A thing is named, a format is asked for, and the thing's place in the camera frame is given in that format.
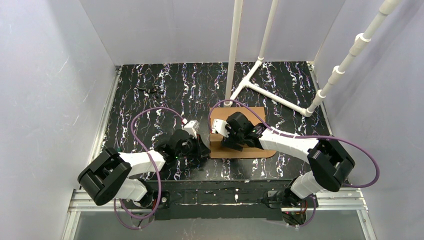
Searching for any brown cardboard box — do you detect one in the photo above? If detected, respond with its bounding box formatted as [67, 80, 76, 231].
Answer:
[208, 106, 277, 160]

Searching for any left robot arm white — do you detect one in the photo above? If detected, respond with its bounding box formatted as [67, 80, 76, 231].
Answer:
[77, 129, 211, 206]

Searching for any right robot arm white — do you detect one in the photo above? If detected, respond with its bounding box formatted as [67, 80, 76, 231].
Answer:
[212, 111, 355, 202]

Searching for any small black clip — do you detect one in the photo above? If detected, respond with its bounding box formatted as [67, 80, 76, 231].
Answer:
[135, 84, 164, 98]

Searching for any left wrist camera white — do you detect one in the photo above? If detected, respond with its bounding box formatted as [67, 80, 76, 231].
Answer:
[182, 120, 200, 139]

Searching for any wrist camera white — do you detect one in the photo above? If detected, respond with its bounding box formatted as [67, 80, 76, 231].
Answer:
[182, 120, 200, 139]
[211, 118, 232, 138]

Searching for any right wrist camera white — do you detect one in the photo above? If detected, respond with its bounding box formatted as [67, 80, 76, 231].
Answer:
[211, 118, 232, 138]

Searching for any white PVC pipe frame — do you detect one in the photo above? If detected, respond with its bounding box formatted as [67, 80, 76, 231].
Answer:
[223, 0, 402, 118]

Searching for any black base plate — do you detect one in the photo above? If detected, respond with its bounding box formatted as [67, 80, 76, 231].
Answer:
[153, 180, 318, 223]

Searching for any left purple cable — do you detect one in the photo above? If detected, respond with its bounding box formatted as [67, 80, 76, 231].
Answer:
[113, 106, 188, 231]

